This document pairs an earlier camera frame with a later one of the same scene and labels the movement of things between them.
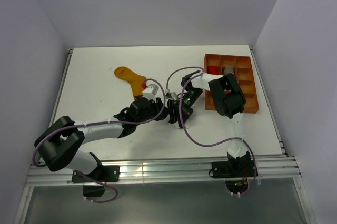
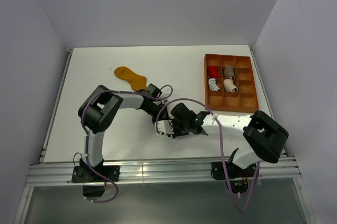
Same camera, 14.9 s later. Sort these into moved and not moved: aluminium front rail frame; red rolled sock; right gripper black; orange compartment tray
Moved: right gripper black
Not moved: aluminium front rail frame; orange compartment tray; red rolled sock
